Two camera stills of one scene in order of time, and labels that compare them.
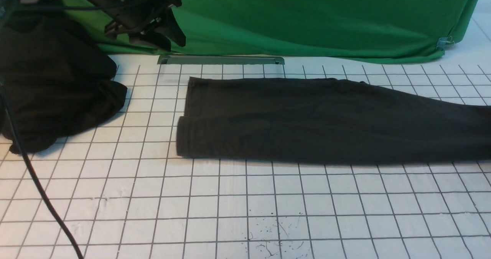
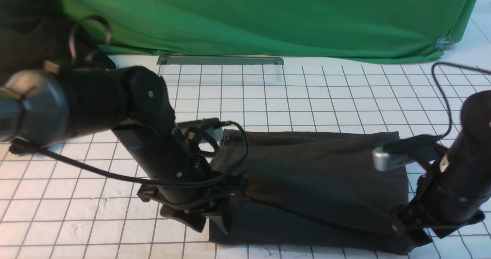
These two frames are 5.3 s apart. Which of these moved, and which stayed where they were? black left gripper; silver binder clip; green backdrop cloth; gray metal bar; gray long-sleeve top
Moved: gray long-sleeve top; black left gripper
Stayed: green backdrop cloth; silver binder clip; gray metal bar
